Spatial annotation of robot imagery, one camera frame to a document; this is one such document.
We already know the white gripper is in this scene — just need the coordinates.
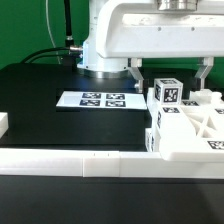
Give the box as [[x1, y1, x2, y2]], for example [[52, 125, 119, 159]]
[[96, 0, 224, 93]]

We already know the white tagged nut cube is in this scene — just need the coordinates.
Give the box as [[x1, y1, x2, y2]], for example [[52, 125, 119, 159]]
[[154, 78, 183, 104]]

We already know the white chair back frame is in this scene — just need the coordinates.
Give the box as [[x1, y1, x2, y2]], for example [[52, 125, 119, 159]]
[[147, 88, 224, 163]]

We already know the white base tag sheet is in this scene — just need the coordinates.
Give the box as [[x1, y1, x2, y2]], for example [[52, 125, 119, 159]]
[[56, 91, 147, 110]]

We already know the white U-shaped obstacle fence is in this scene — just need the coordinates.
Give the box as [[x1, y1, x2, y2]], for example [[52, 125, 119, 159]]
[[0, 111, 224, 180]]

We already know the black cable bundle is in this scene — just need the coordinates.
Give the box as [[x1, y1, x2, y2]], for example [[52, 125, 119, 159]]
[[20, 0, 84, 65]]

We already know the thin white cable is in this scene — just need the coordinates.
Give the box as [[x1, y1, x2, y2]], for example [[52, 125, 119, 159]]
[[45, 0, 63, 65]]

